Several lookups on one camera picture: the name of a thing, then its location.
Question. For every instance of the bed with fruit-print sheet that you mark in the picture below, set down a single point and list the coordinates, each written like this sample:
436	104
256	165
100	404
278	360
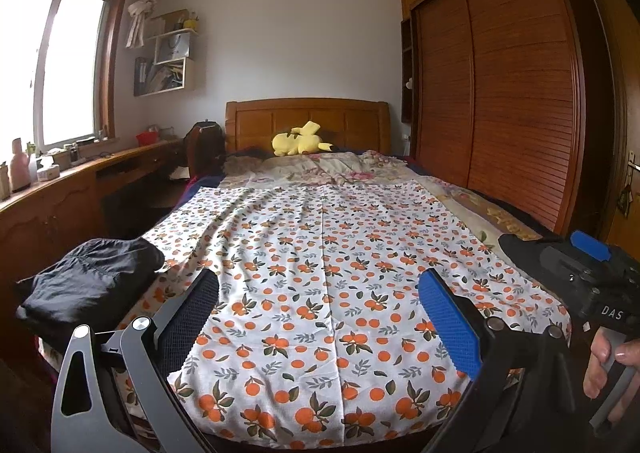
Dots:
325	283

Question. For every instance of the wooden bed headboard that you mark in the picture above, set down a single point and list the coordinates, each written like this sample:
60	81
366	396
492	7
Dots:
350	123

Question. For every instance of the white wall shelf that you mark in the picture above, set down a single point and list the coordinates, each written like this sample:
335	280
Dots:
170	68

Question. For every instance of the small white box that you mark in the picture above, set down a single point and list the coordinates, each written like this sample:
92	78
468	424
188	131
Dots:
48	174

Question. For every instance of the dark backpack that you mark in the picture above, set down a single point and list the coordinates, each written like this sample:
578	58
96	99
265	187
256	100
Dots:
205	148

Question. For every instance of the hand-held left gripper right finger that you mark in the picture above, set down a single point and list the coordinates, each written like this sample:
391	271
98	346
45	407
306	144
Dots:
445	323

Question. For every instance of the person's right hand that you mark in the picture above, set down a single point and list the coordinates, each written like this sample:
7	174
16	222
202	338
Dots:
597	368

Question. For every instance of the small yellow shelf toy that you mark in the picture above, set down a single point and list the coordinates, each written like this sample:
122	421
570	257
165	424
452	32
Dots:
189	24

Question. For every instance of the floral quilt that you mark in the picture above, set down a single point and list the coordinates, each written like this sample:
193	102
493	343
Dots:
350	168

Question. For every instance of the pink bottle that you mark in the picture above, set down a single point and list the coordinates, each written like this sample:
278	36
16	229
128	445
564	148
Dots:
20	170

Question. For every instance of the hanging keys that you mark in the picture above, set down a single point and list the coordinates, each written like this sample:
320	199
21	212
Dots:
622	199

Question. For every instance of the yellow plush toy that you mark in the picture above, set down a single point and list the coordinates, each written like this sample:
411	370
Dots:
295	143

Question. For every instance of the long wooden desk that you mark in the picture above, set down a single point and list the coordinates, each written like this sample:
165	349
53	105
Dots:
50	218

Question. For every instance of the wooden slatted wardrobe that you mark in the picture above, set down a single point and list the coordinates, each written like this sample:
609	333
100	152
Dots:
510	83

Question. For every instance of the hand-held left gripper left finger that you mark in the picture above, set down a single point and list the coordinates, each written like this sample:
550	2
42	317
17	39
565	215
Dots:
192	313

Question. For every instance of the tied white curtain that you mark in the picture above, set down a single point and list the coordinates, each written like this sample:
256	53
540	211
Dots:
142	8

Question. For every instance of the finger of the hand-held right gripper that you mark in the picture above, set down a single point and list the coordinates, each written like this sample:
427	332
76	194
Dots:
592	240
525	248

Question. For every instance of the black double-breasted coat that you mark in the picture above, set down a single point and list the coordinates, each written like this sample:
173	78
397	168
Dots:
100	265

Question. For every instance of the wooden door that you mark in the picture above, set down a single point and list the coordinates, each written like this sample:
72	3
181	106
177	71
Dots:
615	108

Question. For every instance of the red bowl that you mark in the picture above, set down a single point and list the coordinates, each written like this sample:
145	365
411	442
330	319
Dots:
146	138

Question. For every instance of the wood-framed window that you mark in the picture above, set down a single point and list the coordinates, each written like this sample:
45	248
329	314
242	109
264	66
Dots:
65	63

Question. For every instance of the folded dark garment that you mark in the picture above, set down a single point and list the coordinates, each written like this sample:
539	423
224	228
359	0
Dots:
55	333

